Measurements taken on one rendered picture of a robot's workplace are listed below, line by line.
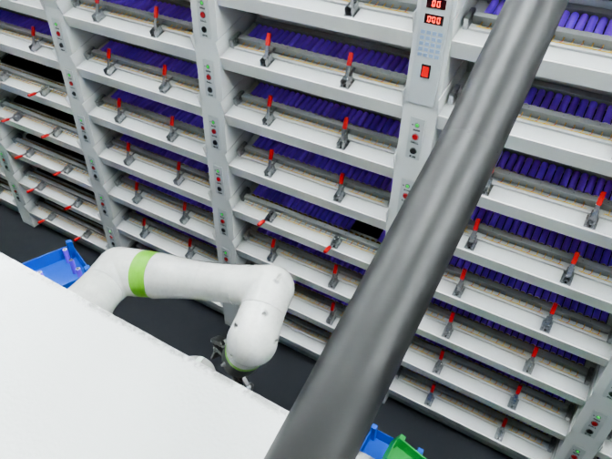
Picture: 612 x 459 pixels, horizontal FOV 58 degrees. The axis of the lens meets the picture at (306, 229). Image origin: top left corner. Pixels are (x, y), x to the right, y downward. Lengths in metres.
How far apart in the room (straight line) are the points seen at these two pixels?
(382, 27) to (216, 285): 0.74
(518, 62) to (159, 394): 0.19
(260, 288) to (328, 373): 1.04
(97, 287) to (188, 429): 1.18
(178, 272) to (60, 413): 1.11
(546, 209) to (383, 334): 1.38
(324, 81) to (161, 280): 0.71
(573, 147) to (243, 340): 0.87
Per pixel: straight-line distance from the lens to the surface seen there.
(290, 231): 1.95
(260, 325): 1.17
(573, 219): 1.55
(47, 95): 2.62
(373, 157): 1.63
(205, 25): 1.78
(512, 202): 1.55
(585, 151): 1.44
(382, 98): 1.53
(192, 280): 1.31
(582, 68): 1.36
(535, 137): 1.45
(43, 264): 2.30
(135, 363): 0.25
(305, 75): 1.64
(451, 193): 0.21
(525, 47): 0.25
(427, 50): 1.43
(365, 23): 1.48
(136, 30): 2.04
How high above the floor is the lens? 1.91
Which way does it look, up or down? 39 degrees down
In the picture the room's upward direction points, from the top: 1 degrees clockwise
